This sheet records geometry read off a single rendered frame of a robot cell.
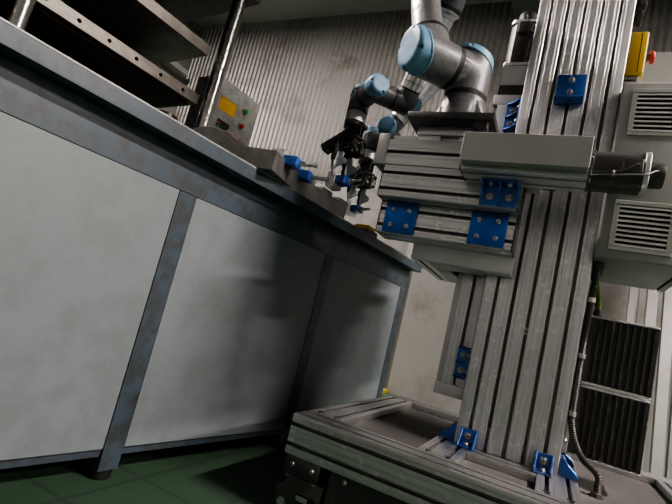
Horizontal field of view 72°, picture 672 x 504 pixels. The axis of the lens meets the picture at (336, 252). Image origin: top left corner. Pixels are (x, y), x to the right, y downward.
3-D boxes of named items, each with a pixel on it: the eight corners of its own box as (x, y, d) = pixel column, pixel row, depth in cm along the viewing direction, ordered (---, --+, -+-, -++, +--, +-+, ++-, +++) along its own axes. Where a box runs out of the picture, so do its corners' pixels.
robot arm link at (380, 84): (401, 80, 157) (385, 94, 167) (372, 67, 153) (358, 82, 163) (397, 101, 155) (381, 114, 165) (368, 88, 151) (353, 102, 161)
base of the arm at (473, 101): (489, 144, 130) (495, 112, 131) (482, 118, 116) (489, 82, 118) (436, 141, 136) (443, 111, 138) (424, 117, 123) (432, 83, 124)
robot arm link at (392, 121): (478, 46, 177) (389, 139, 179) (478, 62, 187) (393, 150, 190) (456, 30, 181) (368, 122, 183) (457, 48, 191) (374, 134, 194)
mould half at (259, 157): (304, 199, 145) (312, 167, 146) (271, 169, 120) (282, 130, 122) (172, 177, 160) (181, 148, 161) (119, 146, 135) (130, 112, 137)
